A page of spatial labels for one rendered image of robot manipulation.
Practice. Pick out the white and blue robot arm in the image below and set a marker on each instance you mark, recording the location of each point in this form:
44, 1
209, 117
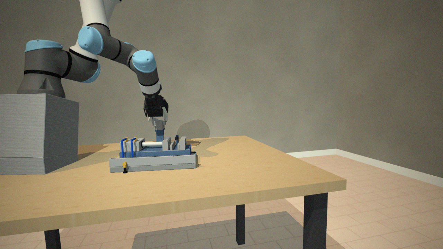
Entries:
46, 62

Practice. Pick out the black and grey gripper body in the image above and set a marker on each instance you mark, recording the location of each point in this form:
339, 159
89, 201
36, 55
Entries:
153, 109

